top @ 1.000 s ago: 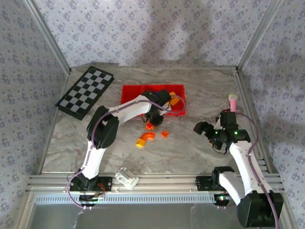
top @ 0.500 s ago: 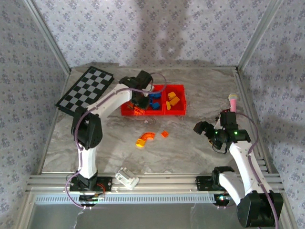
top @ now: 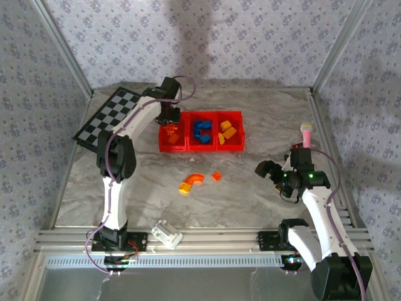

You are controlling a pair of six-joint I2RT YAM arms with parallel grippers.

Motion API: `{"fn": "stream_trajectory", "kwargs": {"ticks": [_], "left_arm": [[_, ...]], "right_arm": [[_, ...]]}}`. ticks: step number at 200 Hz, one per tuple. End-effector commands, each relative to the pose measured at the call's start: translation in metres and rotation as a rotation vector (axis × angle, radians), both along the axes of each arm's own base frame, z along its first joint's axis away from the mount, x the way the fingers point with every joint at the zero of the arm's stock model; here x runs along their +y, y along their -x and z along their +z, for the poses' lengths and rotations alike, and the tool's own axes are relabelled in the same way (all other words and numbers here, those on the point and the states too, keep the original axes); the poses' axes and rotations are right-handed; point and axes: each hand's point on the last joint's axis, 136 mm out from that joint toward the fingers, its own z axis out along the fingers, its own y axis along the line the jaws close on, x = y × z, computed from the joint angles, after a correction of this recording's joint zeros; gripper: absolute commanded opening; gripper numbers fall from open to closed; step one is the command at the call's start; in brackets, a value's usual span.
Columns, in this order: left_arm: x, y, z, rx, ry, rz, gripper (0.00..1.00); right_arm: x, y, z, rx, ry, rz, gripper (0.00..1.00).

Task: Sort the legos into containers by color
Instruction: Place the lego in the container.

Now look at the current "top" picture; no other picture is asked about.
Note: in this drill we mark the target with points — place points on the bright yellow lego brick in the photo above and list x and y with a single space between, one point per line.
221 139

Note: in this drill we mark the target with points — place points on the white plastic block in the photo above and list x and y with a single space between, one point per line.
167 235

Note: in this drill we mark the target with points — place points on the orange lego brick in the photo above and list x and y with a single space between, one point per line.
173 139

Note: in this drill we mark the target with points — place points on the long orange lego plate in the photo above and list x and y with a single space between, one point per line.
171 128

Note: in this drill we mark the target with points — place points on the black grey chessboard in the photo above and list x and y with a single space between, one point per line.
106 116

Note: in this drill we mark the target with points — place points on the blue lego brick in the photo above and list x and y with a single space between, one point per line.
205 139
196 135
208 128
208 123
198 124

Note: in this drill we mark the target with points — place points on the small yellow lego brick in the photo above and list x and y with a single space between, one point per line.
184 188

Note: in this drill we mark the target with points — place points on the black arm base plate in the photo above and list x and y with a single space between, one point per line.
266 239
141 241

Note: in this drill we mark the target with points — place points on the aluminium table rail wide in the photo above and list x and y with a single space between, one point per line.
219 241

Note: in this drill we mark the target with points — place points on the pink toy microphone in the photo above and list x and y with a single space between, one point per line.
306 135

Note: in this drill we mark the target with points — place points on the floral fabric backdrop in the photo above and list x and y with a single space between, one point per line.
250 37
376 125
25 125

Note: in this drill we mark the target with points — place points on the aluminium frame post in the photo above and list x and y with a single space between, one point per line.
340 47
65 47

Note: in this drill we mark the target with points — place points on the aluminium side rail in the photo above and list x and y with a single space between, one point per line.
87 109
322 125

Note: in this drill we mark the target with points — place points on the red plastic bin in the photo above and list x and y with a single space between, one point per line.
232 148
166 147
202 148

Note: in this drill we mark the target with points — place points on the small red warning triangle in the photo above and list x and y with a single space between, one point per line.
296 145

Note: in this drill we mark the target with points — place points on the small orange lego tile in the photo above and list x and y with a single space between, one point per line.
216 176

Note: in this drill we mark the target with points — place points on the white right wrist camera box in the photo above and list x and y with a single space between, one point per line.
286 162

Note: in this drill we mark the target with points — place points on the black controller board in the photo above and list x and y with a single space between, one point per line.
289 261
125 260

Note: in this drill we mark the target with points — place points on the orange curved lego arch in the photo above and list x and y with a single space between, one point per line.
193 178

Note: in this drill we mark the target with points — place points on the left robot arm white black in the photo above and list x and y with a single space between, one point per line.
114 200

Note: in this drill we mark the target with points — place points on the yellow-orange studded lego brick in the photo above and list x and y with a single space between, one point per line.
225 125
230 133

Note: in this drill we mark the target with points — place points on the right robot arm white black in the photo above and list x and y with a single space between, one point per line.
326 219

